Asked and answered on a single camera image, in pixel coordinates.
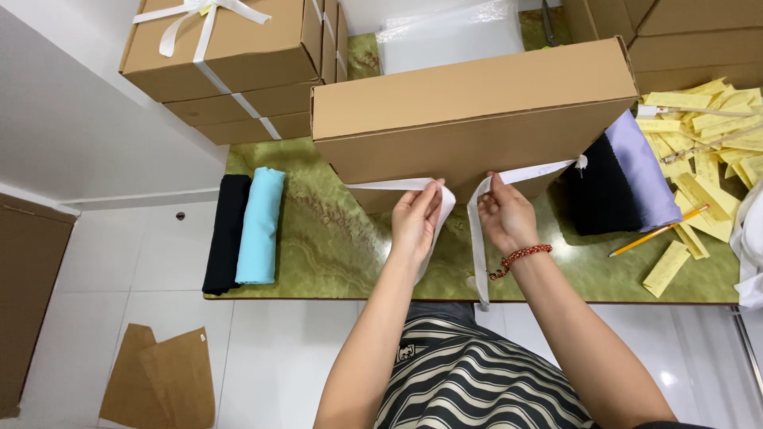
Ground striped black and cream garment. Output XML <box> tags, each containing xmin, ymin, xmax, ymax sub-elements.
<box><xmin>374</xmin><ymin>301</ymin><xmax>598</xmax><ymax>429</ymax></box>

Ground wooden stick with white tag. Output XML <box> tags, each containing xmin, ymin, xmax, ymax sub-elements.
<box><xmin>636</xmin><ymin>104</ymin><xmax>763</xmax><ymax>119</ymax></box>

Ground lavender folded cloth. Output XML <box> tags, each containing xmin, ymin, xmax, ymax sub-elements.
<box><xmin>604</xmin><ymin>108</ymin><xmax>684</xmax><ymax>234</ymax></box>

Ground person's right hand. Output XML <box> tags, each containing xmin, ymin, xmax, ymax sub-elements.
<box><xmin>476</xmin><ymin>172</ymin><xmax>541</xmax><ymax>257</ymax></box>

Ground stack of plain cardboard boxes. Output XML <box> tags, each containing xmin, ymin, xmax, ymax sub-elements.
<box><xmin>562</xmin><ymin>0</ymin><xmax>763</xmax><ymax>95</ymax></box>

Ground row of upright cardboard boxes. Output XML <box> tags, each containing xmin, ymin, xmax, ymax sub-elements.
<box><xmin>321</xmin><ymin>0</ymin><xmax>350</xmax><ymax>85</ymax></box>

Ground metal table leg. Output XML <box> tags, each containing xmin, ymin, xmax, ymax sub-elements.
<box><xmin>730</xmin><ymin>305</ymin><xmax>763</xmax><ymax>401</ymax></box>

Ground brown cardboard panel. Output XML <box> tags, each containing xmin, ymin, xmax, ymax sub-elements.
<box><xmin>0</xmin><ymin>192</ymin><xmax>79</xmax><ymax>419</ymax></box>

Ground thin wooden stick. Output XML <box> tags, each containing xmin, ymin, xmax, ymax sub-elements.
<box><xmin>660</xmin><ymin>123</ymin><xmax>763</xmax><ymax>166</ymax></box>

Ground brown paper sheet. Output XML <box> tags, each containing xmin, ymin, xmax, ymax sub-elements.
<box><xmin>99</xmin><ymin>323</ymin><xmax>170</xmax><ymax>429</ymax></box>
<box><xmin>138</xmin><ymin>327</ymin><xmax>217</xmax><ymax>429</ymax></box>

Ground stack of clear plastic bags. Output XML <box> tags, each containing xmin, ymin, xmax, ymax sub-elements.
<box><xmin>375</xmin><ymin>0</ymin><xmax>526</xmax><ymax>76</ymax></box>

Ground pile of yellow paper slips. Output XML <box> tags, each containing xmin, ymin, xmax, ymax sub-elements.
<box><xmin>634</xmin><ymin>77</ymin><xmax>763</xmax><ymax>299</ymax></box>

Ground large brown cardboard box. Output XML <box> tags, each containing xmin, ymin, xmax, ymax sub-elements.
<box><xmin>309</xmin><ymin>36</ymin><xmax>640</xmax><ymax>215</ymax></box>

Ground black rolled cloth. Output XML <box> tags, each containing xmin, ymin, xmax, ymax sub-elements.
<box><xmin>201</xmin><ymin>173</ymin><xmax>253</xmax><ymax>297</ymax></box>

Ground white bow ribbon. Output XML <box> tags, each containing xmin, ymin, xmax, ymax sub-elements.
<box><xmin>132</xmin><ymin>0</ymin><xmax>283</xmax><ymax>141</ymax></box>

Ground yellow pencil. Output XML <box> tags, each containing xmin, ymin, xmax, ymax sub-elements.
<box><xmin>607</xmin><ymin>203</ymin><xmax>712</xmax><ymax>259</ymax></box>

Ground black folded cloth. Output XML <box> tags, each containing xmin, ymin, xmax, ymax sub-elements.
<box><xmin>559</xmin><ymin>131</ymin><xmax>645</xmax><ymax>237</ymax></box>

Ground red beaded bracelet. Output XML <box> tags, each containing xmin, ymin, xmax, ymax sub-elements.
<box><xmin>488</xmin><ymin>243</ymin><xmax>554</xmax><ymax>281</ymax></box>

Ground white cloth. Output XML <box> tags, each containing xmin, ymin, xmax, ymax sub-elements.
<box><xmin>729</xmin><ymin>180</ymin><xmax>763</xmax><ymax>311</ymax></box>

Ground dark scissors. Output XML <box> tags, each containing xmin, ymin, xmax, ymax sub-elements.
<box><xmin>540</xmin><ymin>0</ymin><xmax>562</xmax><ymax>48</ymax></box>

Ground light blue rolled cloth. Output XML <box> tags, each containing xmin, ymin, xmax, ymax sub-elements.
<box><xmin>235</xmin><ymin>166</ymin><xmax>287</xmax><ymax>286</ymax></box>

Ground ribbon-tied brown cardboard box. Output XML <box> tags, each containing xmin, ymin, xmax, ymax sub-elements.
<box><xmin>118</xmin><ymin>0</ymin><xmax>325</xmax><ymax>104</ymax></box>

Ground person's left hand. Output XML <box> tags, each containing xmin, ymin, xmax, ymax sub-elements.
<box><xmin>390</xmin><ymin>178</ymin><xmax>446</xmax><ymax>263</ymax></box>

